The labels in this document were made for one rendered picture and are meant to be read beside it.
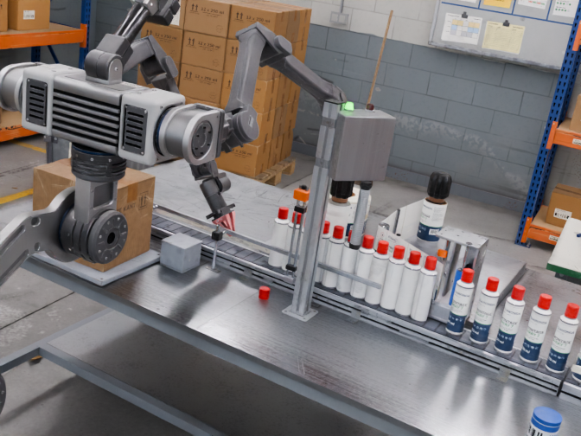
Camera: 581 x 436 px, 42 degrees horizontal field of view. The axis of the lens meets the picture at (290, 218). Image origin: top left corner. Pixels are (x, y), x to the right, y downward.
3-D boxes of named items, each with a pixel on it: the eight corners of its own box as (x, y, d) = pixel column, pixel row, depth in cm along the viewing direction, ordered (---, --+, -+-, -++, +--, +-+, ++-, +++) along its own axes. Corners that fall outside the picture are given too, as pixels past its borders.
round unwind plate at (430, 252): (475, 247, 297) (476, 245, 297) (450, 271, 272) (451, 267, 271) (404, 225, 310) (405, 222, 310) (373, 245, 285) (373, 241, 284)
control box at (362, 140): (385, 181, 222) (397, 118, 216) (334, 181, 215) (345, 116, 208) (367, 169, 231) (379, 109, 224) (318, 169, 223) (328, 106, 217)
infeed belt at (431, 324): (565, 380, 218) (569, 368, 216) (559, 392, 211) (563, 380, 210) (128, 214, 289) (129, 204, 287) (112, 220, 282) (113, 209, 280)
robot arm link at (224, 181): (189, 165, 261) (209, 161, 257) (207, 160, 271) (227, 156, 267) (197, 199, 262) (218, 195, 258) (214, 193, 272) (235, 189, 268)
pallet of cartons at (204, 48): (295, 172, 662) (319, 9, 614) (258, 196, 588) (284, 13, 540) (173, 143, 695) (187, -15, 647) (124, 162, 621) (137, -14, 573)
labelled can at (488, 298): (488, 341, 225) (505, 278, 218) (483, 347, 221) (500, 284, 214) (471, 334, 227) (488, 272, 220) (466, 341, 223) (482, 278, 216)
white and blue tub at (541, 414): (524, 426, 194) (531, 404, 192) (551, 432, 194) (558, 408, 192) (529, 444, 188) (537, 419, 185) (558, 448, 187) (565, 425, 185)
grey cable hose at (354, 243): (361, 248, 227) (374, 182, 220) (356, 251, 224) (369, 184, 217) (351, 244, 228) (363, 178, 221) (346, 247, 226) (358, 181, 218)
